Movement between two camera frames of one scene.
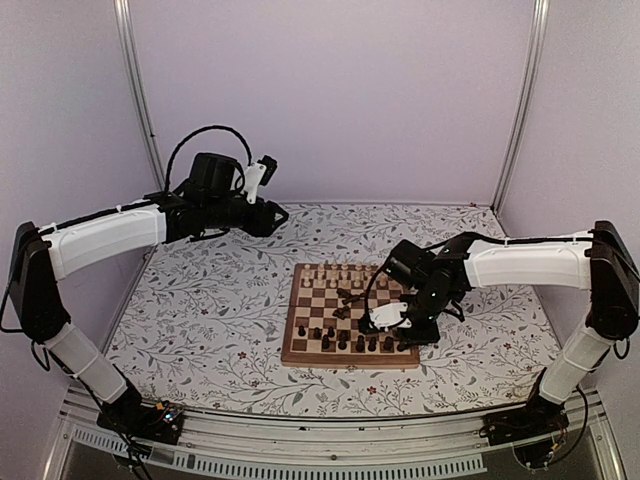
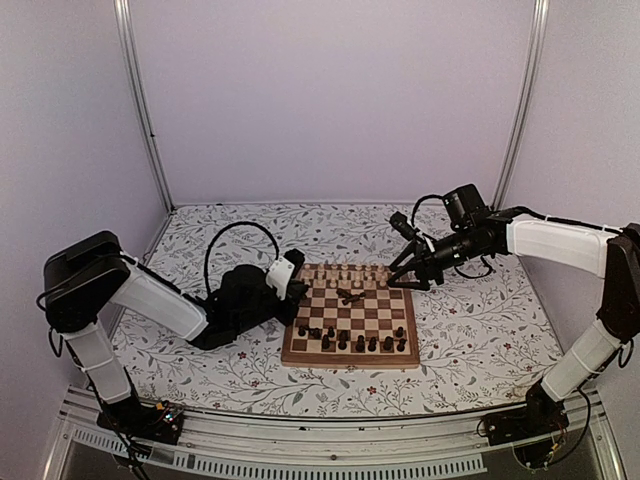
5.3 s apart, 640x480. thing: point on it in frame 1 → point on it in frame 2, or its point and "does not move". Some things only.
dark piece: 389,344 does not move
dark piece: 360,344 does not move
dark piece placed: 342,344 does not move
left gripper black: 262,225 → 295,294
